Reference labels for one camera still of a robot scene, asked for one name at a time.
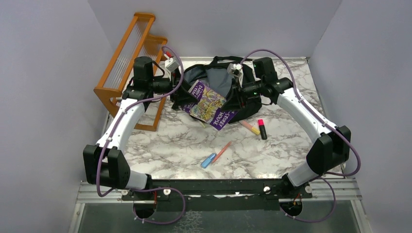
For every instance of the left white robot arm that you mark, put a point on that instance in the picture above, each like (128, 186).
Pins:
(105, 164)

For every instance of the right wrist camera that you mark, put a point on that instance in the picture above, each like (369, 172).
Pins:
(236, 71)

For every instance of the orange pen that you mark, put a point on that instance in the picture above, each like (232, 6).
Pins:
(222, 151)

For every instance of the purple treehouse book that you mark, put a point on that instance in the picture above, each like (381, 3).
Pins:
(208, 107)

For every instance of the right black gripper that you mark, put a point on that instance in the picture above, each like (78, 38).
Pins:
(233, 102)

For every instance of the blue glue stick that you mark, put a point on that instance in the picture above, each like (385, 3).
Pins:
(206, 162)

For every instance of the black backpack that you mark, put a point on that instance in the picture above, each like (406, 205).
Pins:
(215, 75)

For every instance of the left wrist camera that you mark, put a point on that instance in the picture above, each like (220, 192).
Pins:
(171, 64)

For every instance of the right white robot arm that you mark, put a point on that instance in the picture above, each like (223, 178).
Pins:
(329, 149)

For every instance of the orange wooden rack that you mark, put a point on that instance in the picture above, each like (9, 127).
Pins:
(136, 41)

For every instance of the peach yellow highlighter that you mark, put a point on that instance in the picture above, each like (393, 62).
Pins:
(250, 127)

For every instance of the black pink highlighter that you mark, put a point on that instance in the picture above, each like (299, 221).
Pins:
(262, 129)

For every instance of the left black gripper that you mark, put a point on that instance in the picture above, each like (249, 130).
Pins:
(181, 96)

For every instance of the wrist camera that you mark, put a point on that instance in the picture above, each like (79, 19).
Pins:
(236, 71)
(171, 64)

